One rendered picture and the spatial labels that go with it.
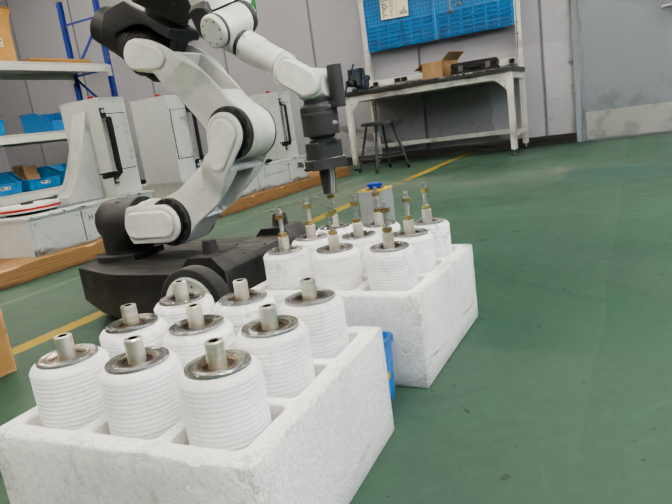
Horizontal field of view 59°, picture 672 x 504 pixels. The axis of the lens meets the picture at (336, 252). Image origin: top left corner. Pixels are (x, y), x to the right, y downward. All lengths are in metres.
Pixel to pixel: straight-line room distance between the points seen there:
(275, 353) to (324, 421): 0.10
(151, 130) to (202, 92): 2.31
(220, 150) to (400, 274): 0.69
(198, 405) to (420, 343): 0.53
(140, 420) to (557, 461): 0.56
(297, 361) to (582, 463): 0.42
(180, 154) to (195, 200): 2.15
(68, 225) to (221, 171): 1.67
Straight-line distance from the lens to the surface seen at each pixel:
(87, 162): 3.51
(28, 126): 6.93
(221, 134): 1.59
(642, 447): 0.97
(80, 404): 0.82
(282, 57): 1.41
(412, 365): 1.12
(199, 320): 0.84
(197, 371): 0.68
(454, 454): 0.94
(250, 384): 0.66
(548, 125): 6.19
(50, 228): 3.12
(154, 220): 1.79
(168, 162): 3.91
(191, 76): 1.69
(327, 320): 0.84
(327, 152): 1.40
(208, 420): 0.67
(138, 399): 0.73
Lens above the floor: 0.50
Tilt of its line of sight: 12 degrees down
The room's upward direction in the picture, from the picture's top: 8 degrees counter-clockwise
